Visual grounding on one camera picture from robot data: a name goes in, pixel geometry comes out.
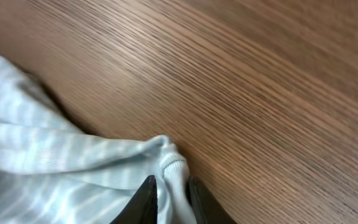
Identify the light blue striped shirt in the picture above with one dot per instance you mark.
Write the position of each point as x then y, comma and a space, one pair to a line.
53, 172

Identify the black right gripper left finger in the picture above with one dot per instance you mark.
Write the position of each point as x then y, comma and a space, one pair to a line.
142, 208

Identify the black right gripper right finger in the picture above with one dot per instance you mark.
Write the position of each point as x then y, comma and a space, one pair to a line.
206, 208

